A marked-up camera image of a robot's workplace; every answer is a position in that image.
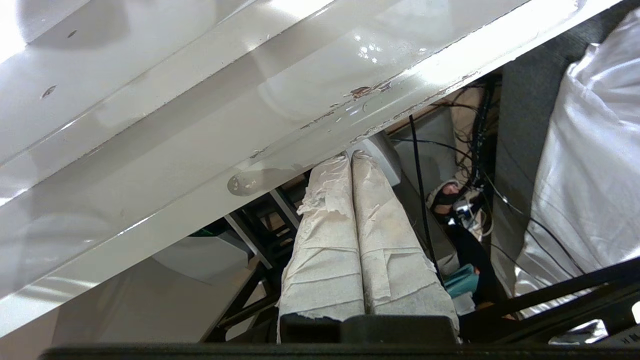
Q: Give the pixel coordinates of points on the white fabric bedding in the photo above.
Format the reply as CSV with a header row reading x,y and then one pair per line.
x,y
595,175

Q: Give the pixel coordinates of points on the black metal stand legs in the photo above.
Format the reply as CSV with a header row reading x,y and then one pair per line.
x,y
565,300

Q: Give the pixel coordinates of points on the glossy white drawer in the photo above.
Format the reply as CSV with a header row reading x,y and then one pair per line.
x,y
200,125

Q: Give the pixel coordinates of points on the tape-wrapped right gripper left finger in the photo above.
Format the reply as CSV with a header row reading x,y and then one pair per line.
x,y
325,260

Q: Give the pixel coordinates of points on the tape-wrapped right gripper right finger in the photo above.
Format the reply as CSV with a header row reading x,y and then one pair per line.
x,y
395,260

